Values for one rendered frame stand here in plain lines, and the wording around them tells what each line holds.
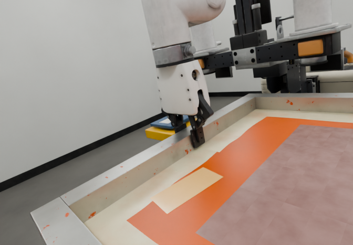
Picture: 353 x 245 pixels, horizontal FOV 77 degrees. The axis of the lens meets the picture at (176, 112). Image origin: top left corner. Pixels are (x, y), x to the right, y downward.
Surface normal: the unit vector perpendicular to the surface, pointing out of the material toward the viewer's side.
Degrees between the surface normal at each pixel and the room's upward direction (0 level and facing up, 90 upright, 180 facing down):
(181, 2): 95
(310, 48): 90
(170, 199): 1
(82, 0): 90
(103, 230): 1
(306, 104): 90
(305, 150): 1
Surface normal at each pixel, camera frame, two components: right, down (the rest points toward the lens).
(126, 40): 0.68, 0.04
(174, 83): -0.65, 0.34
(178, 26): 0.47, 0.14
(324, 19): 0.15, 0.23
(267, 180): -0.20, -0.94
